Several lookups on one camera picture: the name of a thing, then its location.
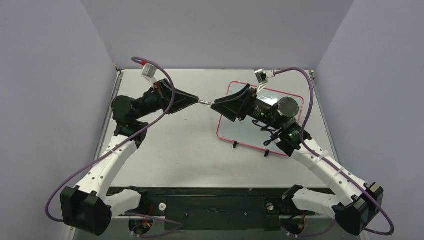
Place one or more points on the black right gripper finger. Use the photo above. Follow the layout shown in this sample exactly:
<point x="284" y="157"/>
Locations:
<point x="229" y="110"/>
<point x="233" y="96"/>

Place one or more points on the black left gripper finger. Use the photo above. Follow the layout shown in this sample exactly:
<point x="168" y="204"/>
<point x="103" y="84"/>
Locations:
<point x="182" y="105"/>
<point x="182" y="98"/>

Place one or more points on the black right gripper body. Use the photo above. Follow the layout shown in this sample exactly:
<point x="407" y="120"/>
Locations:
<point x="245" y="103"/>

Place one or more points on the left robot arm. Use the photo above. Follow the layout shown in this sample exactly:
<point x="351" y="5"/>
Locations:
<point x="86" y="206"/>

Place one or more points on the white whiteboard marker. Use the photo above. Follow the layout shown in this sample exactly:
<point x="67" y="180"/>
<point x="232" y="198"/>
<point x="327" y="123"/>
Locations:
<point x="203" y="102"/>

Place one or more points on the black whiteboard clip right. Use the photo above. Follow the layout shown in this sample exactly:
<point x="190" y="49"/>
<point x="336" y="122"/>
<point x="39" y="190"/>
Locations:
<point x="266" y="153"/>

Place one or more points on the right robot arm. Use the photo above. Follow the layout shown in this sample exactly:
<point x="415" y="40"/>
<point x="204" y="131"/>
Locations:
<point x="354" y="202"/>

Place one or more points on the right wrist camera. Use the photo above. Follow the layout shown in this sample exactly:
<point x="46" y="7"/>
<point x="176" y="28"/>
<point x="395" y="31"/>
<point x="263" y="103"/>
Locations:
<point x="263" y="77"/>

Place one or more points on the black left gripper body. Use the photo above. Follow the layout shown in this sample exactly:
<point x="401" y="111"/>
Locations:
<point x="159" y="99"/>

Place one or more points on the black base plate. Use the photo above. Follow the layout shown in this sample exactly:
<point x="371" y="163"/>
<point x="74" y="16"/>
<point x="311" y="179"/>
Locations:
<point x="220" y="209"/>

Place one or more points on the pink framed whiteboard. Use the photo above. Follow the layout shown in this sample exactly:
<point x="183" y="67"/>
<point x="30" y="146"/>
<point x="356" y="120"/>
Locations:
<point x="249" y="134"/>

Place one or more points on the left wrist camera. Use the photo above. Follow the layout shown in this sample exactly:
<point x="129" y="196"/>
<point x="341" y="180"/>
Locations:
<point x="148" y="72"/>

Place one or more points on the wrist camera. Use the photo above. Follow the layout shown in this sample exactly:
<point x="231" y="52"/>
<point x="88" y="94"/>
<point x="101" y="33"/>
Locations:
<point x="148" y="72"/>
<point x="263" y="77"/>

